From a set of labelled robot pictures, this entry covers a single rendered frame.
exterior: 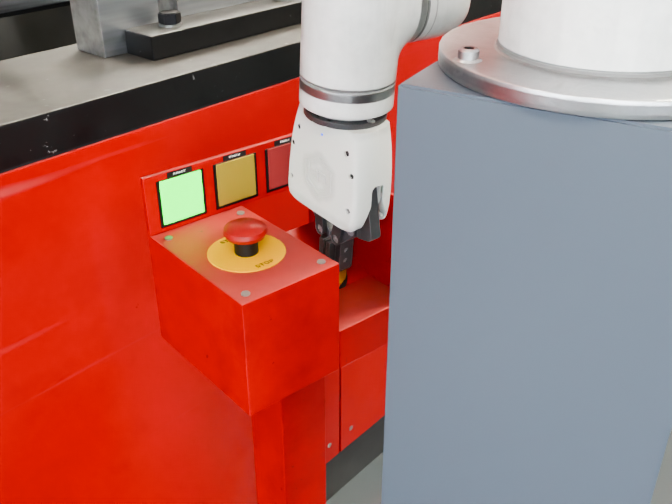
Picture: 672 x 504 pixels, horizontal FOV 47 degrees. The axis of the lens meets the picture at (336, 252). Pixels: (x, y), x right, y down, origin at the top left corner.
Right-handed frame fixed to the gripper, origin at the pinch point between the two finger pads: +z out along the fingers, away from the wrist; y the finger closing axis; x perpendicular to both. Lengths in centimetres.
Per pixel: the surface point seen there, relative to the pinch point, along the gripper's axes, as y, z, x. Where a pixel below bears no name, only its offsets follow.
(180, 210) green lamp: -9.6, -4.1, -11.8
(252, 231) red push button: -0.1, -6.0, -10.0
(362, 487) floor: -21, 77, 30
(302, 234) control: -5.6, 0.9, 0.2
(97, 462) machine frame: -19.4, 34.4, -20.2
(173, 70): -28.2, -10.1, -1.3
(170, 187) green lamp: -9.9, -6.7, -12.5
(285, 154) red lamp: -9.9, -6.5, 1.0
